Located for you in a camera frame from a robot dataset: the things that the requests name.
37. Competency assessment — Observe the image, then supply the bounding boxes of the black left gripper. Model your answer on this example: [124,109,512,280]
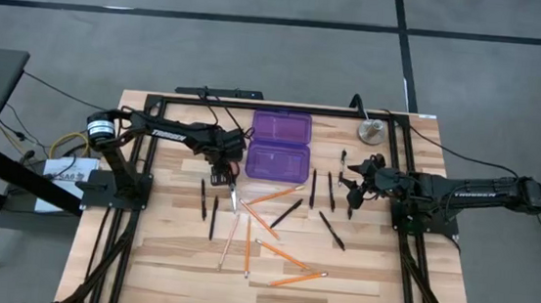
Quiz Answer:
[205,124,250,191]

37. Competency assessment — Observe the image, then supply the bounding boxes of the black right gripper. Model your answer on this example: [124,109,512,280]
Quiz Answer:
[341,151,417,228]

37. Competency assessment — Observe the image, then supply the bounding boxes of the clear pen black grip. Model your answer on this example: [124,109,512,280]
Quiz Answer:
[338,148,348,188]

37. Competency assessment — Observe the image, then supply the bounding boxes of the scissors red black handles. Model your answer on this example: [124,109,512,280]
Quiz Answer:
[223,159,244,216]

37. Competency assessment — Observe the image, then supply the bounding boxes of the purple plastic supply box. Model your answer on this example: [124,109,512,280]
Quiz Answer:
[243,107,316,186]

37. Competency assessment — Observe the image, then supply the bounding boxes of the orange pencil yellow eraser cap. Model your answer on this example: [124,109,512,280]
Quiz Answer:
[248,180,307,210]

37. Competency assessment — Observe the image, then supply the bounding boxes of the natural wood pencil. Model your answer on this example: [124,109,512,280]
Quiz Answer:
[216,211,242,274]

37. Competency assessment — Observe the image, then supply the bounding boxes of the white label box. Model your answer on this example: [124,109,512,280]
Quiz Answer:
[33,153,102,220]

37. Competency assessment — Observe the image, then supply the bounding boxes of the black mounting bar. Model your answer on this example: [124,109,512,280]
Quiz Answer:
[174,82,266,103]

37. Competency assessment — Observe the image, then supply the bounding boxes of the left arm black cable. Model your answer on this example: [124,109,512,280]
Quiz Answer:
[192,85,259,141]

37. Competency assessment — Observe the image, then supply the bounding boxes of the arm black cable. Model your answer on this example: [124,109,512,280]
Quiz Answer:
[192,85,259,141]
[378,108,527,180]

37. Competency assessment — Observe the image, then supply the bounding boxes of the black aluminium table frame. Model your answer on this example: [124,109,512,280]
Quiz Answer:
[58,84,493,303]

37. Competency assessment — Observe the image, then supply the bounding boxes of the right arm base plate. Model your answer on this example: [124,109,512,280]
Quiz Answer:
[387,191,464,240]

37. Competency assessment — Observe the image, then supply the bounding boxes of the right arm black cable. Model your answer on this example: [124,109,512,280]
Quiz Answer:
[378,108,527,180]

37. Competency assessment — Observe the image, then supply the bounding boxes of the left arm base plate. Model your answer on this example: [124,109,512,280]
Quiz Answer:
[72,166,155,214]

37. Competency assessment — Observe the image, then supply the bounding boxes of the yellow cable loop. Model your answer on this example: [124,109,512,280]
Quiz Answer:
[47,128,92,162]

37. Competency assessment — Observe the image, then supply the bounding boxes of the black floor cable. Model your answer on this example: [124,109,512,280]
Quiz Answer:
[20,69,121,114]

